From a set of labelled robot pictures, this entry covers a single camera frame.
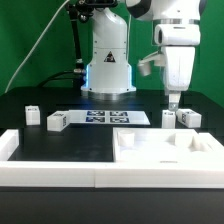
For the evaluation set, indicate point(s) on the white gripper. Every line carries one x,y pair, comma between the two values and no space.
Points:
177,44

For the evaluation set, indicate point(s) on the white square table top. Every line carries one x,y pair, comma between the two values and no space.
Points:
145,145

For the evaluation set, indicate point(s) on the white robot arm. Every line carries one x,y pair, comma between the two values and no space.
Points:
124,27

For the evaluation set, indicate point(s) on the white tag sheet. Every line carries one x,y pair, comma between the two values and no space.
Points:
109,117

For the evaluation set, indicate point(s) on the white U-shaped obstacle fence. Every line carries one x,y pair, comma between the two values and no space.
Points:
192,173

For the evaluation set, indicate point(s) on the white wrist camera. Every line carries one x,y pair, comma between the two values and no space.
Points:
145,64

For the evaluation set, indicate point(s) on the black camera stand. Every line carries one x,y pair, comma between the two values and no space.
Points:
82,11

